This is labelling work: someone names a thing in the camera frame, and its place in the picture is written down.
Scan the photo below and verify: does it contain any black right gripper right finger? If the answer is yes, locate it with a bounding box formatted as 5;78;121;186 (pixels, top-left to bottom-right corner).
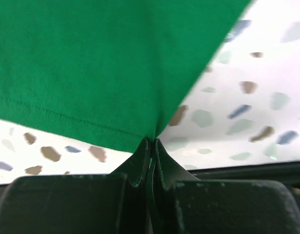
147;140;300;234

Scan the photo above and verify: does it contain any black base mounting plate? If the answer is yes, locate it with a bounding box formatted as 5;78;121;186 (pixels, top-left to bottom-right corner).
0;156;300;197

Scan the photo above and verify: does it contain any green t shirt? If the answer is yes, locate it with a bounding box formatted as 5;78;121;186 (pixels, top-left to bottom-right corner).
0;0;249;152

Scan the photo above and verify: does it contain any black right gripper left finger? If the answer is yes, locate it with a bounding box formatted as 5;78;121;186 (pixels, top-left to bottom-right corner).
0;139;150;234

